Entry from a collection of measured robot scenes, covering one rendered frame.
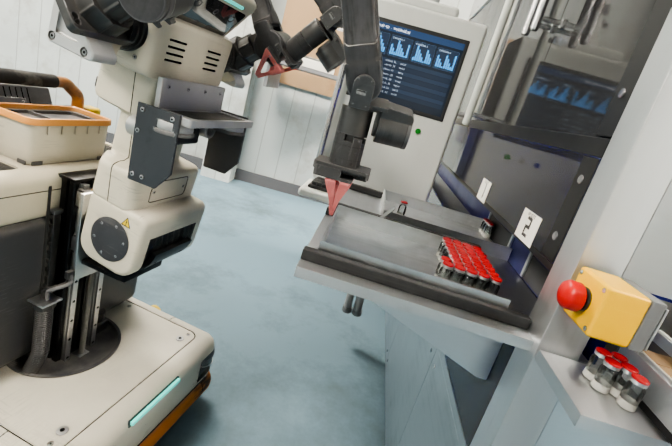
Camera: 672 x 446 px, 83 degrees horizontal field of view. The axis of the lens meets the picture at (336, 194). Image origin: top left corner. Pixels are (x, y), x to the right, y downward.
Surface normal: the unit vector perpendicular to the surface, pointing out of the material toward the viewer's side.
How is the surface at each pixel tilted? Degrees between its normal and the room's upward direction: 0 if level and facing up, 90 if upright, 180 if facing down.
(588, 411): 0
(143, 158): 90
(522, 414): 90
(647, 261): 90
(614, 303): 90
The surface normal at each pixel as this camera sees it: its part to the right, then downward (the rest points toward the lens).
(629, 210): -0.12, 0.22
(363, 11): -0.08, 0.48
